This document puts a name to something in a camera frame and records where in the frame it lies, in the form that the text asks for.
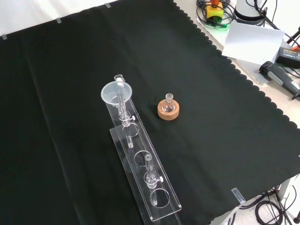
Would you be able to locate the translucent plastic funnel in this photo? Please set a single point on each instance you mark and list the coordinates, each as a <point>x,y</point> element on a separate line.
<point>110,93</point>

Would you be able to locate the clear acrylic funnel stand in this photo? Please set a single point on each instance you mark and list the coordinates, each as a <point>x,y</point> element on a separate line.
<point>143,150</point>

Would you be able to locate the small round-bottom glass flask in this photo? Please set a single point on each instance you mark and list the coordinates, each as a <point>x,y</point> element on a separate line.
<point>168,106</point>

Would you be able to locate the black bench cloth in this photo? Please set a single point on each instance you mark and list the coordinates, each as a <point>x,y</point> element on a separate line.
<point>70,117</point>

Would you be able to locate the clear tape piece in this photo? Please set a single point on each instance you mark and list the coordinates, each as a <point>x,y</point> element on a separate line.
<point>108,5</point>
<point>238,195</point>
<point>4,37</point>
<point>59,20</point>

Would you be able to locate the yellow stop button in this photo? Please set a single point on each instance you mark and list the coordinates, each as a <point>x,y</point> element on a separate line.
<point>214,12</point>

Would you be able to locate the black handheld scanner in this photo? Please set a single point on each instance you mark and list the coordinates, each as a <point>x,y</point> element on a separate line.
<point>276,75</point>

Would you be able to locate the black power adapter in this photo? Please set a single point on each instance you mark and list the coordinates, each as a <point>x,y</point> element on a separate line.
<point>289,56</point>

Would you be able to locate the grey table leg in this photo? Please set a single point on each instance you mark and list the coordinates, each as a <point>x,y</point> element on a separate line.
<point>284,187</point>

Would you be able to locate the black tripod leg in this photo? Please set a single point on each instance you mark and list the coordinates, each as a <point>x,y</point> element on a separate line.
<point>293,35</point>

